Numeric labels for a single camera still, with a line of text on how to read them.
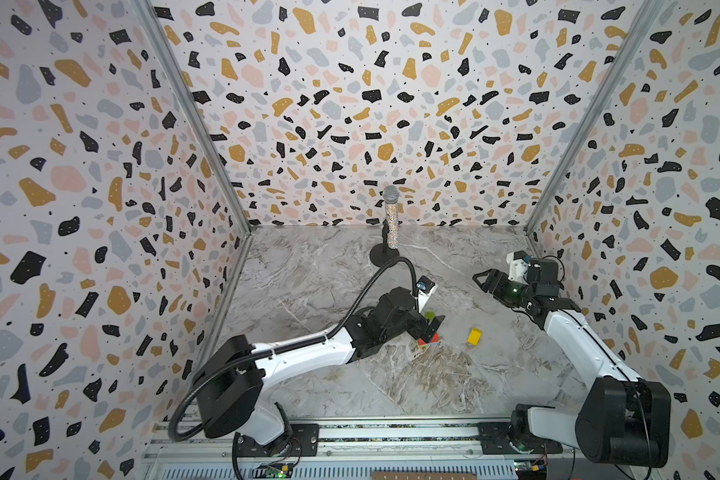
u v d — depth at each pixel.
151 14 0.70
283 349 0.47
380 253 1.12
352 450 0.73
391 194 0.87
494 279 0.77
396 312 0.57
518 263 0.79
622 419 0.41
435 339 0.90
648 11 0.71
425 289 0.66
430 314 0.80
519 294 0.72
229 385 0.42
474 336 0.92
